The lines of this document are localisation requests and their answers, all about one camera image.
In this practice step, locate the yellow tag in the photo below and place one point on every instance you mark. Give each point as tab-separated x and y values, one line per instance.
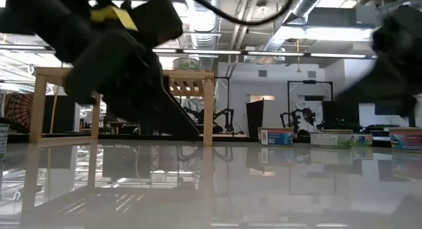
113	16

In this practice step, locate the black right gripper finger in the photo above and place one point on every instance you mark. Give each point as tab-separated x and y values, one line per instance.
379	90

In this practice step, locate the ceiling light strip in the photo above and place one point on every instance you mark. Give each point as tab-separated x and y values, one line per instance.
277	53

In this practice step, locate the black background robot arm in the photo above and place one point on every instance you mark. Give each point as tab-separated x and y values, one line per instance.
227	115
308	115

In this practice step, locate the black cabinet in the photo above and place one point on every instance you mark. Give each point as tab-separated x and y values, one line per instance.
59	117

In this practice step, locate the light wooden slatted shelf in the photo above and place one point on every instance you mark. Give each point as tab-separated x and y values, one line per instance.
208	117

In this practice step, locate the white wall poster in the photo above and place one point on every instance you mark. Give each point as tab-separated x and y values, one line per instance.
316	105

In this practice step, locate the ribbed silver ceiling duct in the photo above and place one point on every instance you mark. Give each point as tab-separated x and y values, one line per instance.
204	37

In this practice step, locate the black keyboard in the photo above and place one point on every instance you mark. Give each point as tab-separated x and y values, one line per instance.
382	126

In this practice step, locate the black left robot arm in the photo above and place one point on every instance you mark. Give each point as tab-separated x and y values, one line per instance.
26	11

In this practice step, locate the black standing board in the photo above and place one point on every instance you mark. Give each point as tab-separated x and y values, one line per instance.
255	118

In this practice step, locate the black metal stand frame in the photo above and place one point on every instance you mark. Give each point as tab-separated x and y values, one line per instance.
228	100
310	81

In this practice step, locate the red patterned tapestry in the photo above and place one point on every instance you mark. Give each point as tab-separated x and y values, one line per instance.
18	110

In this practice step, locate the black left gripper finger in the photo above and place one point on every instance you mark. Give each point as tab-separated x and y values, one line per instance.
138	117
174	113

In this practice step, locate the smooth silver ceiling duct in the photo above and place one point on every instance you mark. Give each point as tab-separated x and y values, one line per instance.
296	11

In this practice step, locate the large black panel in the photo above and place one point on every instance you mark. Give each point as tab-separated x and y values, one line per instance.
341	113

